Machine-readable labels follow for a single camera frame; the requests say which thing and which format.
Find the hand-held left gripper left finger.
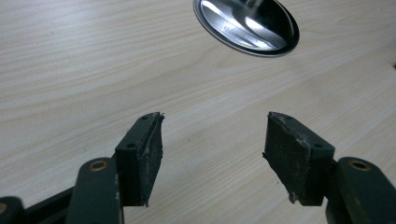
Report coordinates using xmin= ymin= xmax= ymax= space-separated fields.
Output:
xmin=114 ymin=111 xmax=165 ymax=208

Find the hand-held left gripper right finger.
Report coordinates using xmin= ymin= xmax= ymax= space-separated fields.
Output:
xmin=262 ymin=111 xmax=336 ymax=207

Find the round metal dish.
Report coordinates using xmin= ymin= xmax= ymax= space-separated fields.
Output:
xmin=192 ymin=0 xmax=301 ymax=58

